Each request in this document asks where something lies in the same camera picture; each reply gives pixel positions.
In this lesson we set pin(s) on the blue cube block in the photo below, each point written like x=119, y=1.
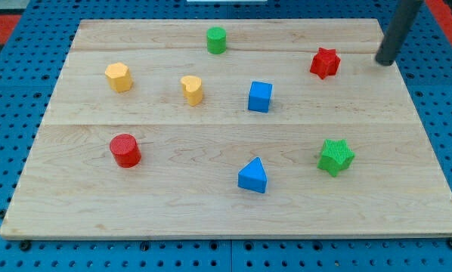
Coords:
x=259, y=96

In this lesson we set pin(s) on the wooden board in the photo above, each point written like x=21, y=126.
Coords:
x=185, y=186

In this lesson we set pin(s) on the red star block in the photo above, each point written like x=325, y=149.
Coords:
x=325, y=63

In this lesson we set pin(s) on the red cylinder block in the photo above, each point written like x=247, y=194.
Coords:
x=125, y=150

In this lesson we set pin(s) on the green cylinder block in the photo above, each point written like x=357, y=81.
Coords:
x=216, y=40

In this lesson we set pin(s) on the yellow heart block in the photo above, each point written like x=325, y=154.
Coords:
x=192, y=87

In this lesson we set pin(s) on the blue triangle block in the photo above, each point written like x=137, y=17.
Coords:
x=253, y=177

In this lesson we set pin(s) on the green star block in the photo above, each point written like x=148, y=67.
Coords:
x=335, y=156

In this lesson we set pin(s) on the yellow hexagon block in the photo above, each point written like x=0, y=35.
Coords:
x=119, y=77

